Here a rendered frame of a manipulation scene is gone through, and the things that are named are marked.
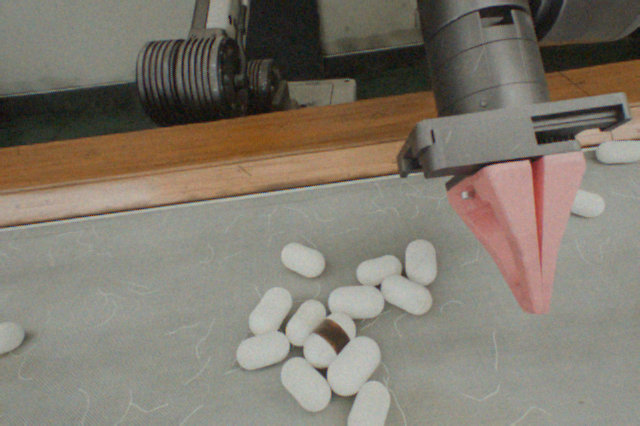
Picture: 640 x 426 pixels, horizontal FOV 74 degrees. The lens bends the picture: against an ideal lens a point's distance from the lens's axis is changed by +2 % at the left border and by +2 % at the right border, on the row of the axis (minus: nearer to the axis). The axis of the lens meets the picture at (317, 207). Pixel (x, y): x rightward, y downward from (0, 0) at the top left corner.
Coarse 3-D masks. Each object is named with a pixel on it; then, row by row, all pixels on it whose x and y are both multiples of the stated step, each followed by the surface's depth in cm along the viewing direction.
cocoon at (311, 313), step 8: (304, 304) 28; (312, 304) 28; (320, 304) 28; (296, 312) 28; (304, 312) 27; (312, 312) 27; (320, 312) 28; (296, 320) 27; (304, 320) 27; (312, 320) 27; (320, 320) 27; (288, 328) 27; (296, 328) 27; (304, 328) 27; (312, 328) 27; (288, 336) 27; (296, 336) 26; (304, 336) 26; (296, 344) 27
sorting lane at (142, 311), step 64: (320, 192) 39; (384, 192) 38; (0, 256) 37; (64, 256) 37; (128, 256) 36; (192, 256) 35; (256, 256) 34; (448, 256) 32; (576, 256) 31; (0, 320) 32; (64, 320) 31; (128, 320) 31; (192, 320) 30; (384, 320) 28; (448, 320) 28; (512, 320) 27; (576, 320) 27; (0, 384) 28; (64, 384) 27; (128, 384) 27; (192, 384) 26; (256, 384) 26; (384, 384) 25; (448, 384) 25; (512, 384) 24; (576, 384) 24
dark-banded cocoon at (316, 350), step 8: (336, 320) 26; (344, 320) 26; (352, 320) 27; (344, 328) 26; (352, 328) 26; (312, 336) 26; (352, 336) 26; (304, 344) 26; (312, 344) 25; (320, 344) 25; (328, 344) 25; (304, 352) 26; (312, 352) 25; (320, 352) 25; (328, 352) 25; (312, 360) 25; (320, 360) 25; (328, 360) 25
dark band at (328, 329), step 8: (328, 320) 26; (320, 328) 26; (328, 328) 26; (336, 328) 26; (320, 336) 25; (328, 336) 25; (336, 336) 25; (344, 336) 26; (336, 344) 25; (344, 344) 26; (336, 352) 25
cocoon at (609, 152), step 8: (600, 144) 38; (608, 144) 37; (616, 144) 37; (624, 144) 37; (632, 144) 37; (600, 152) 37; (608, 152) 37; (616, 152) 37; (624, 152) 37; (632, 152) 37; (600, 160) 38; (608, 160) 37; (616, 160) 37; (624, 160) 37; (632, 160) 37
